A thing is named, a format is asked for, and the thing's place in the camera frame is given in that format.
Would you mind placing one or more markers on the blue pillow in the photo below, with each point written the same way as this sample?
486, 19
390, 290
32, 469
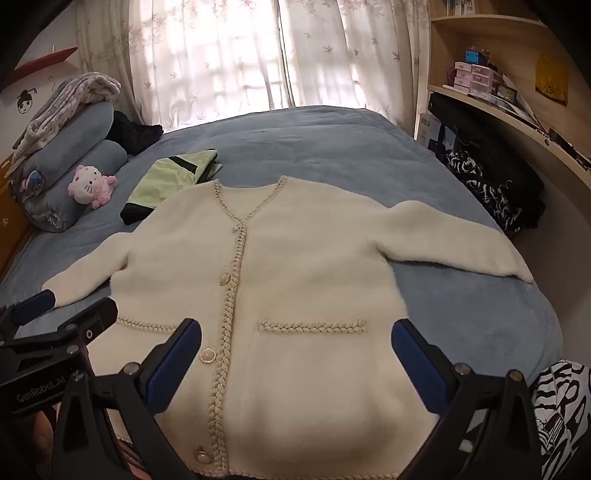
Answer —
60, 203
78, 129

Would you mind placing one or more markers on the small blue box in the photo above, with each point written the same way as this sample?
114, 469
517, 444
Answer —
473, 56

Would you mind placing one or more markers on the row of books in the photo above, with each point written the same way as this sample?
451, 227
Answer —
459, 7

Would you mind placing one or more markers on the black bag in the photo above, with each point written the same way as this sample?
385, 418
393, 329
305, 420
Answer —
498, 152

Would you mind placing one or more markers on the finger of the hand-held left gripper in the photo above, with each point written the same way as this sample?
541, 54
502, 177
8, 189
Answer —
32, 305
94, 318

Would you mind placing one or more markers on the wooden shelf unit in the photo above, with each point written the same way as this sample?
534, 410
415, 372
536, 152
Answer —
489, 41

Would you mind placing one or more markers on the white carton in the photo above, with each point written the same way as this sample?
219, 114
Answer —
427, 127

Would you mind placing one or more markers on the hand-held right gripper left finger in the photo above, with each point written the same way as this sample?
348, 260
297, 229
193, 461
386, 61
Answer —
178, 364

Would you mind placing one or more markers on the light green garment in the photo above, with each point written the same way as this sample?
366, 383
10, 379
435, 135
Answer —
161, 180

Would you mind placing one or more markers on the folded patterned blanket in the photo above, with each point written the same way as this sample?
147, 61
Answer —
69, 94

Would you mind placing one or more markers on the black white patterned trousers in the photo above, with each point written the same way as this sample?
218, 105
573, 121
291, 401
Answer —
563, 415

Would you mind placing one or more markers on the floral sheer curtain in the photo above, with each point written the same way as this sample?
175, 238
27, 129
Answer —
351, 55
194, 60

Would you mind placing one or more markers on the cream fluffy cardigan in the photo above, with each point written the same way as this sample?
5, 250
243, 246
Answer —
300, 277

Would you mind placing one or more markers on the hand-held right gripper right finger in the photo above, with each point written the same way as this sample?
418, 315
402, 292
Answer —
415, 369

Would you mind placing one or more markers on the red wall shelf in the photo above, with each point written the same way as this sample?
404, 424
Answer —
41, 64

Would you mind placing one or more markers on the pink white plush toy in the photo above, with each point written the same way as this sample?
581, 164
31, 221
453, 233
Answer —
90, 182

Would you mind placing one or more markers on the black fluffy garment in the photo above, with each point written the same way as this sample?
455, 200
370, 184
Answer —
134, 134

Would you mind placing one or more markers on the blue bed blanket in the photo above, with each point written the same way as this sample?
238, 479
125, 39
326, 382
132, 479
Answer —
323, 147

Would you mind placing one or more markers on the stack of pink boxes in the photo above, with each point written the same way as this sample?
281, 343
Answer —
475, 76

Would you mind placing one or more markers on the loose papers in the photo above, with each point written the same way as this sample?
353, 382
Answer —
531, 110

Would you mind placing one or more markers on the wooden bedside cabinet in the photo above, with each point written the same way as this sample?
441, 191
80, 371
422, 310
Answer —
9, 221

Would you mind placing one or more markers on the cartoon face wall sticker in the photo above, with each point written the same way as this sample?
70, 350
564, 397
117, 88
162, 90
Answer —
25, 100

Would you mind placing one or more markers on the black white patterned cloth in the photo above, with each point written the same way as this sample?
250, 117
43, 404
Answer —
485, 194

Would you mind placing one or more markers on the colourful printed box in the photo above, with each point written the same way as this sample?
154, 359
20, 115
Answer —
505, 93

